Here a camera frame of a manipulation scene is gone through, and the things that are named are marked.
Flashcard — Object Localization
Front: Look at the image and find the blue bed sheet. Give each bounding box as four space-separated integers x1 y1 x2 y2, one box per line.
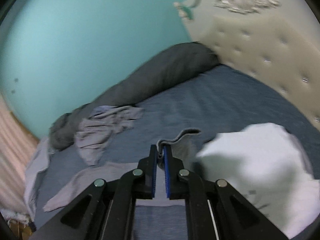
34 65 319 239

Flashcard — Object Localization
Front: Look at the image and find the light grey knit sweater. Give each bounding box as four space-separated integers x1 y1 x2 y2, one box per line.
43 128 201 212

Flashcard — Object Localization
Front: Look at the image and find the beige tufted headboard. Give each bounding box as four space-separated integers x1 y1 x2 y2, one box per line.
200 16 320 128

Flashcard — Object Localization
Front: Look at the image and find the white garment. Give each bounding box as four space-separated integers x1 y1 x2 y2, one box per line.
196 123 319 239

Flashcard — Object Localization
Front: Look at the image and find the dark grey rolled duvet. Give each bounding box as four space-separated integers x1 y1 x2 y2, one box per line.
49 42 220 150

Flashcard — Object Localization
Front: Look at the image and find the crumpled grey garment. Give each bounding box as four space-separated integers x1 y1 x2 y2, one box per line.
74 105 143 166

